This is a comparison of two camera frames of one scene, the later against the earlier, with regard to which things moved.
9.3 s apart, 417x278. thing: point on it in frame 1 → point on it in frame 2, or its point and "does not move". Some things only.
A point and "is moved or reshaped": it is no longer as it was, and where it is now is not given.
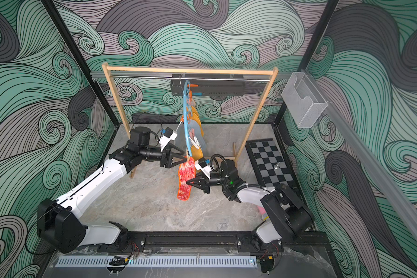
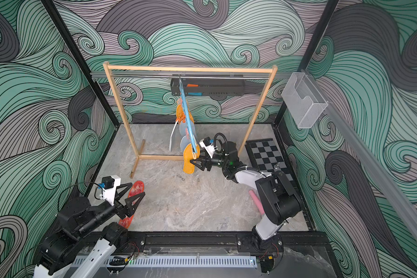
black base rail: x=208 y=241 does not move
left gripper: x=167 y=162 → x=121 y=209
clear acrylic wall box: x=303 y=101 does not move
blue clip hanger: x=185 y=117 is moved or reshaped
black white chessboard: x=269 y=162 does not move
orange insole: x=194 y=114 → x=180 y=115
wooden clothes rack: x=109 y=67 does not move
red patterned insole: x=187 y=172 → x=135 y=188
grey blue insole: x=194 y=125 → x=185 y=131
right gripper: x=207 y=183 → x=207 y=160
